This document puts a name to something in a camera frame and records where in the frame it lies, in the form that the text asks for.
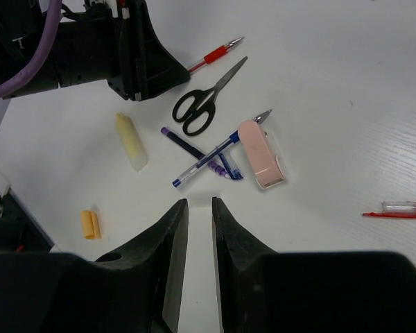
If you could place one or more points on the red gel pen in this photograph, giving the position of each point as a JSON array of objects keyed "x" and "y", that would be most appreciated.
[{"x": 214, "y": 55}]

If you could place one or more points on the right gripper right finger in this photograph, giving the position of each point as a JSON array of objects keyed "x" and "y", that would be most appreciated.
[{"x": 261, "y": 290}]

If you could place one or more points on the blue gel pen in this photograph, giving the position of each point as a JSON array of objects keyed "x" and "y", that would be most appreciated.
[{"x": 200, "y": 164}]

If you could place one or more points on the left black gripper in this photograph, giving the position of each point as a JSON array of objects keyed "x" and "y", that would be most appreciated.
[{"x": 57, "y": 48}]

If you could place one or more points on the yellow highlighter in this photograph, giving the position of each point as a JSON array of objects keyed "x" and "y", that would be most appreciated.
[{"x": 131, "y": 141}]

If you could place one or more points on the clear blue pen cap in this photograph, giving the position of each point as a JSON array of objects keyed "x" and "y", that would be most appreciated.
[{"x": 224, "y": 165}]

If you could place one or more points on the red pen cap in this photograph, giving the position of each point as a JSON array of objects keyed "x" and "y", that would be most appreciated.
[{"x": 395, "y": 210}]

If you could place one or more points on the pink mini stapler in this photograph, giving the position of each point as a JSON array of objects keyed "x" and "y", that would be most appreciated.
[{"x": 260, "y": 155}]

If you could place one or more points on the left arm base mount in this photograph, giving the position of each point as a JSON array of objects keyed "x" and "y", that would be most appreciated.
[{"x": 19, "y": 233}]

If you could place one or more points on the orange highlighter cap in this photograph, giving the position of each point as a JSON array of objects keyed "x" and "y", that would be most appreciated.
[{"x": 90, "y": 225}]

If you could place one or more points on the black handled scissors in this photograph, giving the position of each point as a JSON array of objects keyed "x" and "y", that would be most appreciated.
[{"x": 202, "y": 102}]

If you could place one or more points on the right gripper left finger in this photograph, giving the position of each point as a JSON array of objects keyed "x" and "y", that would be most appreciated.
[{"x": 136, "y": 287}]

